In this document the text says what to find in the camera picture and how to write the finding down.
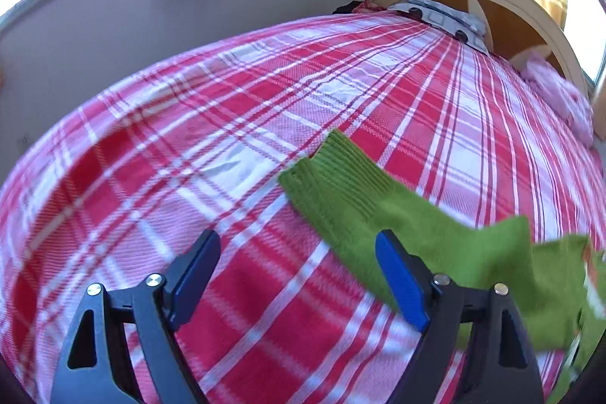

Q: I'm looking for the red plaid bed sheet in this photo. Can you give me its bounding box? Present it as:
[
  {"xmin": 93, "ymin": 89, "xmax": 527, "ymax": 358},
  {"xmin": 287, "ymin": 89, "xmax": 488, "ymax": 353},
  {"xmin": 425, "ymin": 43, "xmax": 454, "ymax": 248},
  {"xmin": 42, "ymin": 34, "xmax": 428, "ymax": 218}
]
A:
[{"xmin": 0, "ymin": 13, "xmax": 602, "ymax": 404}]

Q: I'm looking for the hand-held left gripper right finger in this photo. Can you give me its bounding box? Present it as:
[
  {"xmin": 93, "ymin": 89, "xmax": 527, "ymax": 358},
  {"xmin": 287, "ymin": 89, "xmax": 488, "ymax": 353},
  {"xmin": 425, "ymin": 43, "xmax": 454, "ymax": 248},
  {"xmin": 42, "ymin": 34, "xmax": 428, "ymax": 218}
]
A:
[{"xmin": 375, "ymin": 230, "xmax": 545, "ymax": 404}]

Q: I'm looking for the small red cloth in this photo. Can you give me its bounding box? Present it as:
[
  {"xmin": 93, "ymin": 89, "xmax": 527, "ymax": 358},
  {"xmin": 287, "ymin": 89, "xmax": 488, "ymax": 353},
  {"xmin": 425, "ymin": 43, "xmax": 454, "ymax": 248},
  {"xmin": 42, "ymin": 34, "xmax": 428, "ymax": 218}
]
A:
[{"xmin": 353, "ymin": 0, "xmax": 390, "ymax": 14}]

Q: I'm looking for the bus print pillow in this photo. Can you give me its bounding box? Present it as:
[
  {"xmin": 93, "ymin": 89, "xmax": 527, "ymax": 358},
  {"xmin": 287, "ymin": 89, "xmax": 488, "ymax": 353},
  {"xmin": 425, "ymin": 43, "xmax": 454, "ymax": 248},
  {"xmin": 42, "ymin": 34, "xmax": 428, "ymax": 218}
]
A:
[{"xmin": 388, "ymin": 0, "xmax": 489, "ymax": 53}]

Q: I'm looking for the green knit sweater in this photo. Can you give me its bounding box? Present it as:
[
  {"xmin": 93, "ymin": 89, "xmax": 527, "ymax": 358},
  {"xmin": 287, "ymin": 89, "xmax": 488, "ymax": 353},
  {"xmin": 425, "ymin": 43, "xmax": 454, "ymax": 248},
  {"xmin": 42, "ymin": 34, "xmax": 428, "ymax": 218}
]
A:
[{"xmin": 278, "ymin": 129, "xmax": 606, "ymax": 404}]

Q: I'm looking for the cream wooden headboard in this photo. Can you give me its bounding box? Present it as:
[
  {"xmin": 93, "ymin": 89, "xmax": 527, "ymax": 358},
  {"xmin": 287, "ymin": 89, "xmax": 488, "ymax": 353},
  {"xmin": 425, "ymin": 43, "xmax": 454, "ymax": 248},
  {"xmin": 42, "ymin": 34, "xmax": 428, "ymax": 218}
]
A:
[{"xmin": 372, "ymin": 0, "xmax": 590, "ymax": 102}]

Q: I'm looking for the pink crumpled blanket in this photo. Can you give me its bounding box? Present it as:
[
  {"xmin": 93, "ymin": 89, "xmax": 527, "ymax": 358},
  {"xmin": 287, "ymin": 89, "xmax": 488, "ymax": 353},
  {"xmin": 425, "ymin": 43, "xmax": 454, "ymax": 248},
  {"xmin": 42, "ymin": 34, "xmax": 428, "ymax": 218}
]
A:
[{"xmin": 521, "ymin": 56, "xmax": 595, "ymax": 144}]

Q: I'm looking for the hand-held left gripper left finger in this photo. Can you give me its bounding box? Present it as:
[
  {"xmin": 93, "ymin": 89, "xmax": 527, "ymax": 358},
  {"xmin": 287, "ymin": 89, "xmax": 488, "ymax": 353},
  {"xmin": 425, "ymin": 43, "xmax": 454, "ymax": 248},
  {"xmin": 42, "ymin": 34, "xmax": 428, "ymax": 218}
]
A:
[{"xmin": 51, "ymin": 230, "xmax": 222, "ymax": 404}]

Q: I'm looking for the window behind headboard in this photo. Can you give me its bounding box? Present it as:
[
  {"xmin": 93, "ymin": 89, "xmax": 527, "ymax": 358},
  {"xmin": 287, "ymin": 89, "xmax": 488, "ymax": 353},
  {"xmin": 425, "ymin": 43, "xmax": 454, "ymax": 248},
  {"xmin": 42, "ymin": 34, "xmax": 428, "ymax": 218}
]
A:
[{"xmin": 567, "ymin": 0, "xmax": 606, "ymax": 90}]

